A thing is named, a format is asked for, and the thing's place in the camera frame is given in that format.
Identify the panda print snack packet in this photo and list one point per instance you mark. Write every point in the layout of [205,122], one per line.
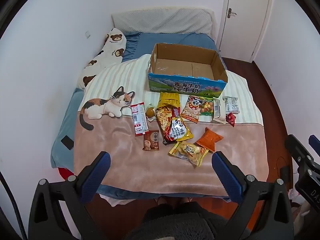
[193,108]

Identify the white quilted pillow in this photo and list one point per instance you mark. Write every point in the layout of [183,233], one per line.
[162,22]

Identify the white door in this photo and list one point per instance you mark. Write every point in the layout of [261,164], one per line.
[246,17]

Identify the yellow snack bag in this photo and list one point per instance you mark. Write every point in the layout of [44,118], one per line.
[169,101]

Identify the black flat device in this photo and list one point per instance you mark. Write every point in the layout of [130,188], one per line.
[67,142]

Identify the white wall socket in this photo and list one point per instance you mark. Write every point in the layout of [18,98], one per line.
[87,33]

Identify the brown snack packet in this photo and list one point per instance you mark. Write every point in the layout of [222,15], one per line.
[151,142]

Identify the blue bed sheet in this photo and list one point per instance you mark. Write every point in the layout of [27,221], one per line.
[145,45]

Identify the clear packed braised egg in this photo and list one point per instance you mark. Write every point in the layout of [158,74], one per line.
[150,111]

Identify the printed cardboard box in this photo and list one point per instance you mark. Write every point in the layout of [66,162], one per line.
[186,67]

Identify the yellow biscuit packet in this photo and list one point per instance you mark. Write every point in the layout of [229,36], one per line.
[188,152]

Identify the red object under bed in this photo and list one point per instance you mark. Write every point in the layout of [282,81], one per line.
[64,173]

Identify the green ball snack packet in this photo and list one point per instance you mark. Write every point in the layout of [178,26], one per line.
[207,107]

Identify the white grey printed packet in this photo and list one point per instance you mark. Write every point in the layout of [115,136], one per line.
[231,105]

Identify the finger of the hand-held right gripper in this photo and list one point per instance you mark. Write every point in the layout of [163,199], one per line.
[314,142]
[296,150]

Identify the bear print pillow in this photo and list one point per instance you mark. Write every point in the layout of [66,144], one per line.
[110,52]

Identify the cat printed blanket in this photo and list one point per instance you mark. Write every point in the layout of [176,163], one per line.
[120,160]

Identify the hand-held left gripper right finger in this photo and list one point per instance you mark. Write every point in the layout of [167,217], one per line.
[227,177]

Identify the person's right forearm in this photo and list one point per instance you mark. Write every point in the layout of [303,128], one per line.
[301,215]

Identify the large noodle snack bag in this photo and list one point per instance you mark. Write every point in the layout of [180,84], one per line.
[172,126]

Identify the plain white snack packet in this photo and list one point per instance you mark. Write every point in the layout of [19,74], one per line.
[218,111]

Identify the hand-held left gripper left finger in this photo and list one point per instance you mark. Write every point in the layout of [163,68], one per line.
[96,177]

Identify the orange snack packet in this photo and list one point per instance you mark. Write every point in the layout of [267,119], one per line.
[209,139]

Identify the small red snack packet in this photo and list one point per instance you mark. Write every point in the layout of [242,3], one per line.
[231,119]

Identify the red and white snack packet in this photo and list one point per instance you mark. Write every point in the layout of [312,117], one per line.
[138,118]

